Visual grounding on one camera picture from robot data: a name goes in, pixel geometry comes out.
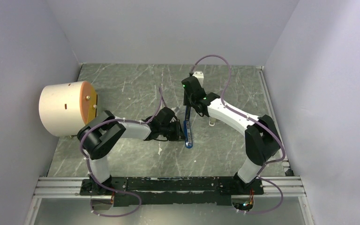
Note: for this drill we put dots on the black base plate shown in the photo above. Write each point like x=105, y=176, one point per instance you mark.
x=126, y=191

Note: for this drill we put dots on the beige stapler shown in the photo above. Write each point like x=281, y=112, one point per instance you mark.
x=212, y=121

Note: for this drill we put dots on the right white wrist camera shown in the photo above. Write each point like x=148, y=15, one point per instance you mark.
x=200, y=77

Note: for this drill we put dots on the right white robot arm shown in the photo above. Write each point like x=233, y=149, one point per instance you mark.
x=260, y=133

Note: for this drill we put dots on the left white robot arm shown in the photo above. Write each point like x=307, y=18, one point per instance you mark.
x=98, y=137

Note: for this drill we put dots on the cream cylindrical drum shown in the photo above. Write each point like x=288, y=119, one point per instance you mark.
x=66, y=108

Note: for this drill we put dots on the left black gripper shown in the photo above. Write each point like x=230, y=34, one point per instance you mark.
x=178, y=133

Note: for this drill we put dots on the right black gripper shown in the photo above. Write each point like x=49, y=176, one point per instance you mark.
x=185, y=102

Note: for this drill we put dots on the blue stapler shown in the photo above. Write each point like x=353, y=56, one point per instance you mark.
x=188, y=134

